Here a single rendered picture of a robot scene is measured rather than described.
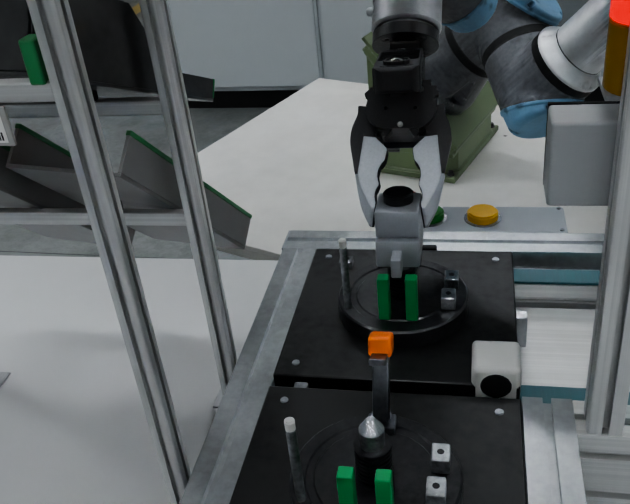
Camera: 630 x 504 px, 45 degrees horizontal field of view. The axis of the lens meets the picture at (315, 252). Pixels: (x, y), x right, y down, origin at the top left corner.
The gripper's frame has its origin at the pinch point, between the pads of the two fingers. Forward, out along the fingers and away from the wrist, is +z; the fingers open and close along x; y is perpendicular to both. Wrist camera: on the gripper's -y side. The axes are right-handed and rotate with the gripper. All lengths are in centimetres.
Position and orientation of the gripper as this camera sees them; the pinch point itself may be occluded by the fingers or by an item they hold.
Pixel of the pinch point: (398, 213)
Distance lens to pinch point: 77.7
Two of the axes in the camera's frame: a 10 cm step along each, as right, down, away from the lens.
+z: -0.5, 9.9, -1.6
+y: 2.0, 1.7, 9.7
